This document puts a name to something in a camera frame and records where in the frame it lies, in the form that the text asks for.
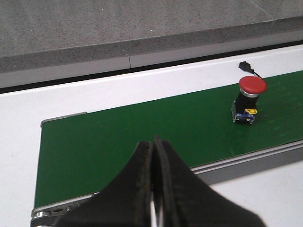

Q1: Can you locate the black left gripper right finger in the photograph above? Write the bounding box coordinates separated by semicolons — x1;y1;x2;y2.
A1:
152;137;265;227

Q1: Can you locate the green conveyor belt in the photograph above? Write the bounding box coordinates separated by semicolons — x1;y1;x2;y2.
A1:
34;71;303;208

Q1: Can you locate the aluminium conveyor side rail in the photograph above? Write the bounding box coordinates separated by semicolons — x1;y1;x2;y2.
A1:
30;140;303;227

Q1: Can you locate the grey granite slab left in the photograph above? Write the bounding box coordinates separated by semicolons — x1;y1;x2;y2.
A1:
0;0;303;73

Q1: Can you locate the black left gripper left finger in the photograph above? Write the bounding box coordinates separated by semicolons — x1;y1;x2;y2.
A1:
56;141;152;227

